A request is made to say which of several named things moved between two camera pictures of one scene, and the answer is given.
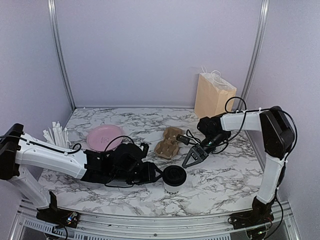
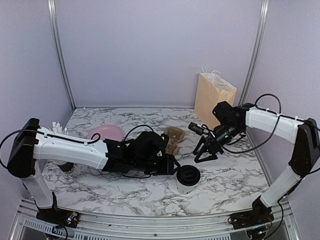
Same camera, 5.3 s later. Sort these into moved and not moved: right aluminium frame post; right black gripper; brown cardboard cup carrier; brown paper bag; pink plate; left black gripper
Moved: right black gripper; left black gripper
Not moved: right aluminium frame post; brown paper bag; pink plate; brown cardboard cup carrier
